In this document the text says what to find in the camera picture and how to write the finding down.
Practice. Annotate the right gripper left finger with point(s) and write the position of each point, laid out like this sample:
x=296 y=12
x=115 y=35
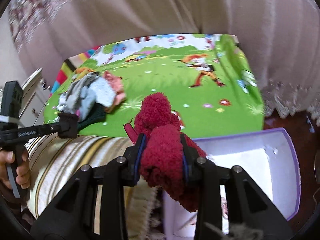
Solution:
x=91 y=204

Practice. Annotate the dark green knitted cloth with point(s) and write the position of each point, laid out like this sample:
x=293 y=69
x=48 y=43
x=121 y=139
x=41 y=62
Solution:
x=96 y=114

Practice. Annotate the red fluffy sock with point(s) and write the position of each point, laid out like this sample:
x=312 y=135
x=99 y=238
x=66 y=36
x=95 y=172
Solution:
x=162 y=160

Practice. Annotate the brown knitted cloth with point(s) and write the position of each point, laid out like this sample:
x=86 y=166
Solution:
x=69 y=125

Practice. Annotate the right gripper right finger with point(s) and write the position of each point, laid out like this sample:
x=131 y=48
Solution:
x=231 y=204

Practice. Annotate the white ornate cabinet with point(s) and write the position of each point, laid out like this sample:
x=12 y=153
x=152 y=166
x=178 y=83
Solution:
x=36 y=92

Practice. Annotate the colourful cartoon play mat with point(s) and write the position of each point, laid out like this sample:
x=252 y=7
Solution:
x=206 y=78

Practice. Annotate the pink embroidered towel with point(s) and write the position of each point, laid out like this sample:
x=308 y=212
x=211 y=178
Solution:
x=118 y=87

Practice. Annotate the grey plush elephant toy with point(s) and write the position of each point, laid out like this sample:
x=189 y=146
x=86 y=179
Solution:
x=79 y=97

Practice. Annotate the purple storage box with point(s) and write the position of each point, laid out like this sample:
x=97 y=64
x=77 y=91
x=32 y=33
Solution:
x=267 y=156

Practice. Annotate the beige pink curtain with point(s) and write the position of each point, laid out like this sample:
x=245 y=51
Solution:
x=279 y=37

